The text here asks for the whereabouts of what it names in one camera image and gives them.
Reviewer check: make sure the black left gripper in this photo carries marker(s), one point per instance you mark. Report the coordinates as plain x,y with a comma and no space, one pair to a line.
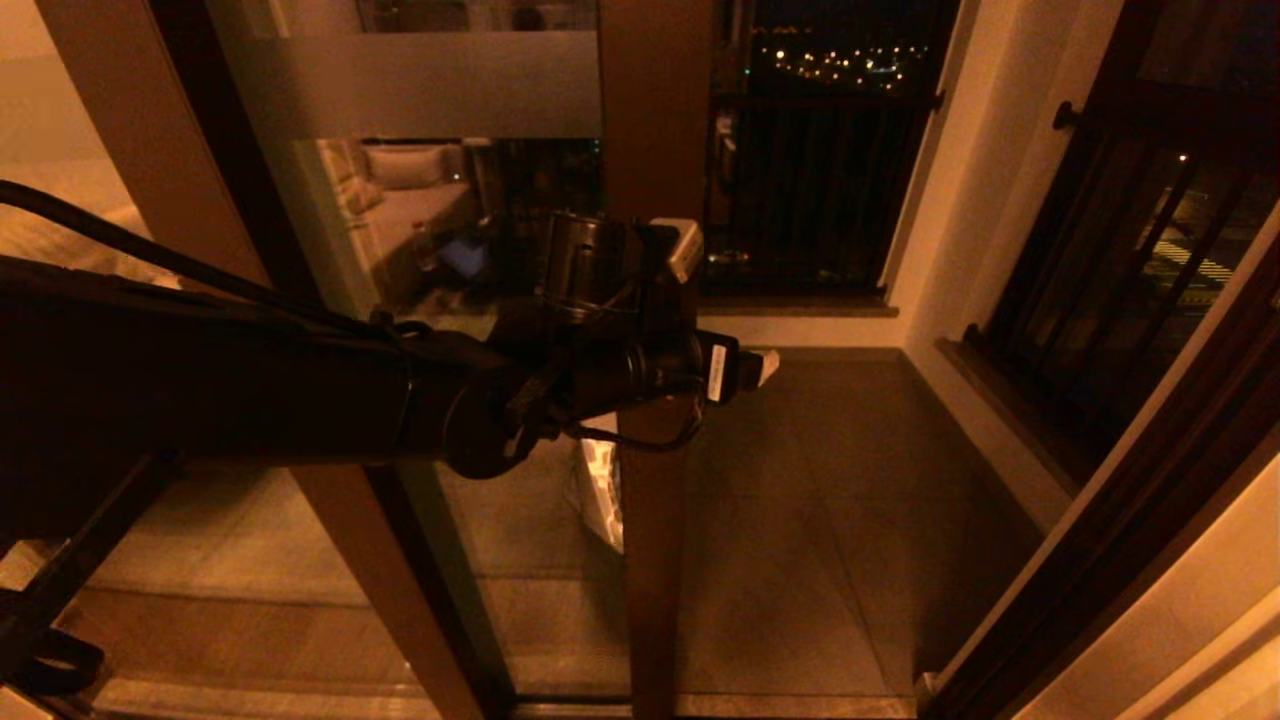
700,370

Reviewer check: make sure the brown framed sliding glass door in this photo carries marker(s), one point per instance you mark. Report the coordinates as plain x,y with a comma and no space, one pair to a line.
430,85

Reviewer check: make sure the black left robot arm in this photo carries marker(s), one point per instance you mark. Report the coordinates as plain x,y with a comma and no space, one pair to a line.
200,380

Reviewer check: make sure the dark metal floor track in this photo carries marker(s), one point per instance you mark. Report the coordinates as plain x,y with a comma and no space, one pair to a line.
800,706

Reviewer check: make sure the dark brown door jamb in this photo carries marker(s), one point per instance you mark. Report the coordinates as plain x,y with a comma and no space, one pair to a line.
1150,520

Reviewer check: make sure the brown framed fixed glass panel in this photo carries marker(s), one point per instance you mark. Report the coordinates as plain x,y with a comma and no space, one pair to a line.
150,130

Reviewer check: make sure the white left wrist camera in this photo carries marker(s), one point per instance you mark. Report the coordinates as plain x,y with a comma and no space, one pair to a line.
685,250

